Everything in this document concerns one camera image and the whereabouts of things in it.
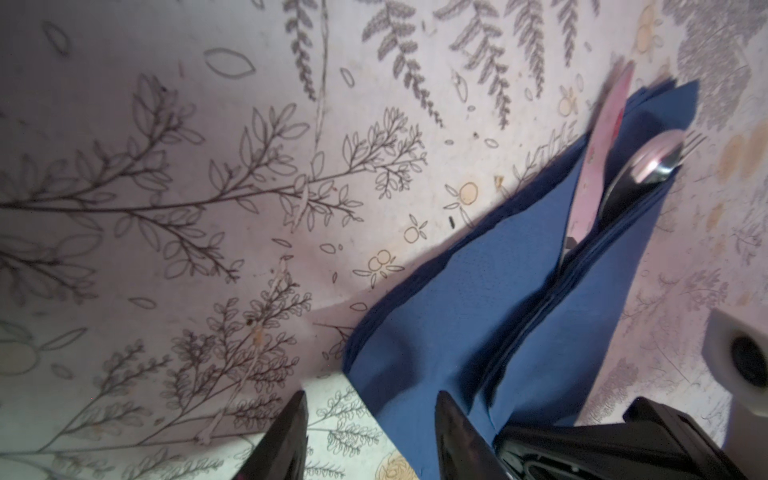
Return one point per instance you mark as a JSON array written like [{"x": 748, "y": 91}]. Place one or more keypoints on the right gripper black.
[{"x": 654, "y": 441}]

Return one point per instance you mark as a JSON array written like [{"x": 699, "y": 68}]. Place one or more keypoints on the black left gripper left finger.
[{"x": 281, "y": 453}]

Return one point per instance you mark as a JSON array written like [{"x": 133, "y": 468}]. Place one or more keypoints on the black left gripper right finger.
[{"x": 462, "y": 453}]

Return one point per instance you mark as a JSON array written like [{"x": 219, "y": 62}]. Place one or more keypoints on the blue paper napkin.
[{"x": 512, "y": 328}]

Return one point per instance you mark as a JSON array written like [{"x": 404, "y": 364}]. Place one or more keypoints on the silver knife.
[{"x": 591, "y": 181}]

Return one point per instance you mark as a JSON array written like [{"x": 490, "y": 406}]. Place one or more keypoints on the silver spoon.
[{"x": 653, "y": 163}]

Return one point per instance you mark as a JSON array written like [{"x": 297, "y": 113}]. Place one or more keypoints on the silver fork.
[{"x": 692, "y": 141}]

